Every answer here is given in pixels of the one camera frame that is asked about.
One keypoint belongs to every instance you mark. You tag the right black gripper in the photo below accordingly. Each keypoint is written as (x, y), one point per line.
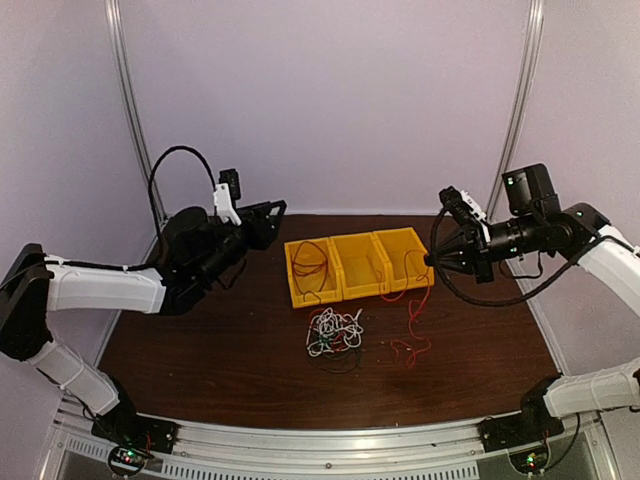
(481, 260)

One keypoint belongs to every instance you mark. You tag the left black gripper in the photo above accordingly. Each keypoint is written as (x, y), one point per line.
(255, 217)

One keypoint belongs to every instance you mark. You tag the yellow three-compartment bin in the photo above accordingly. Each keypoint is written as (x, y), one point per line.
(347, 267)

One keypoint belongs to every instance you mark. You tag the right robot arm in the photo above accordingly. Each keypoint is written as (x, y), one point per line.
(585, 238)

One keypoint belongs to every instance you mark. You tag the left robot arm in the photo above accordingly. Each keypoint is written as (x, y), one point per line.
(199, 249)

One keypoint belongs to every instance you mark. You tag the right circuit board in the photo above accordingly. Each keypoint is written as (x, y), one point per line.
(529, 461)

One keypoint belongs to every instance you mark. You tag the circuit board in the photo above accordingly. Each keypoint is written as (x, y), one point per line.
(127, 462)
(529, 461)

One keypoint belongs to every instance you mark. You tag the left circuit board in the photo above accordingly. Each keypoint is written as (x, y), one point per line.
(127, 462)

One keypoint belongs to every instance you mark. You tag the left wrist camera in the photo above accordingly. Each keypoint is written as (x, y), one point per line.
(226, 193)

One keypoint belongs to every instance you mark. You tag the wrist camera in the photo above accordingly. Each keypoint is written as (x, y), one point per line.
(226, 193)
(461, 206)

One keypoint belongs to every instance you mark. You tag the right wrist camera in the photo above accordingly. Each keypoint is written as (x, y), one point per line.
(461, 206)

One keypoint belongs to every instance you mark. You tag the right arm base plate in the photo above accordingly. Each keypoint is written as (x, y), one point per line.
(498, 433)

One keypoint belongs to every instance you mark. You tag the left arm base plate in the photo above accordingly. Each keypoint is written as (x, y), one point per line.
(145, 433)

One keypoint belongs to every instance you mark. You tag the left aluminium frame post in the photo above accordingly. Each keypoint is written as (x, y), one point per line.
(125, 81)

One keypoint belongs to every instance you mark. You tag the aluminium frame post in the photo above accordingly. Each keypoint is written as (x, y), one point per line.
(125, 81)
(529, 59)

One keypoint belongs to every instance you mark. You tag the right aluminium frame post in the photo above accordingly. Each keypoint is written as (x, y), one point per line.
(529, 59)

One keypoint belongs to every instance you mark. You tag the aluminium front rail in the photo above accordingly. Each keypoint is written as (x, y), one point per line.
(451, 450)

